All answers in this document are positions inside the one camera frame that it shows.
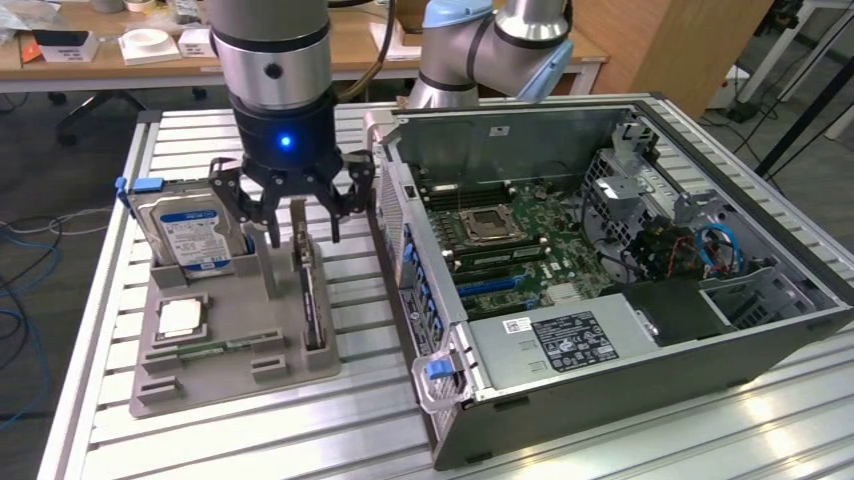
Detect green motherboard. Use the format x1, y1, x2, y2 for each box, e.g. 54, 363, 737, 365
416, 172, 628, 321

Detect black tripod pole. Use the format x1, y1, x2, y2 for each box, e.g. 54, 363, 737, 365
756, 19, 854, 177

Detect silver CPU chip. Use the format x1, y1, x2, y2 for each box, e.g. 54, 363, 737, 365
156, 298, 205, 337

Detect black office chair base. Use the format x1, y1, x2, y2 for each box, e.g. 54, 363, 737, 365
54, 89, 146, 147

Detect hard disk blue rails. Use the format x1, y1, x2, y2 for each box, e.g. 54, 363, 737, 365
116, 168, 249, 281

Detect silver CPU socket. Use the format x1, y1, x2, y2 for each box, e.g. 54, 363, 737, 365
461, 204, 519, 246

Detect white box dark lid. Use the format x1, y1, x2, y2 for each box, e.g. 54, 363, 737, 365
29, 28, 101, 65

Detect blue expansion slot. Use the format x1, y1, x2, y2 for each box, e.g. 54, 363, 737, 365
455, 277, 528, 297

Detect wooden desk white legs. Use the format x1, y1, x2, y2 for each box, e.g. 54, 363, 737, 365
0, 0, 612, 109

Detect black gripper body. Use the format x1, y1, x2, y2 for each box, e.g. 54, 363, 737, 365
229, 97, 345, 190

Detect grey power supply unit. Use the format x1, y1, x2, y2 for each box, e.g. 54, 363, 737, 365
465, 293, 663, 392

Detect grey metal disk bay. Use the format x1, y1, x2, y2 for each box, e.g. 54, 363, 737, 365
580, 147, 676, 239

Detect grey plastic parts rack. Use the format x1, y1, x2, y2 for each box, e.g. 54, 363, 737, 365
128, 205, 345, 419

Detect blue floor cable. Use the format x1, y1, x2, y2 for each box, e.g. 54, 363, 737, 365
0, 227, 56, 432

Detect black grey PC case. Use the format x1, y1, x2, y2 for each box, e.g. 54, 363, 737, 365
361, 91, 854, 472

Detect blue SATA wire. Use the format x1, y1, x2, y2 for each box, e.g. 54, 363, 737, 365
692, 222, 747, 277

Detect white floor cable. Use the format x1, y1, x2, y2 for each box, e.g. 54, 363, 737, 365
5, 207, 112, 236

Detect white floor cabinet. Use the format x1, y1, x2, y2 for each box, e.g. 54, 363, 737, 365
705, 64, 752, 109

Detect wooden cabinet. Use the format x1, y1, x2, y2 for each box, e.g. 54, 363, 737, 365
585, 0, 776, 120

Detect clear plastic bag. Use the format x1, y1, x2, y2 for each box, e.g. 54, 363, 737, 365
0, 0, 62, 32

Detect green RAM stick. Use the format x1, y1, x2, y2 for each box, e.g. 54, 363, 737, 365
144, 338, 258, 359
456, 244, 545, 264

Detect small white labelled box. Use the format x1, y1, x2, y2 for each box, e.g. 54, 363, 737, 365
176, 25, 216, 59

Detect white paper stack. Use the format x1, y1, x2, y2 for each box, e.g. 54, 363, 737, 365
389, 23, 425, 62

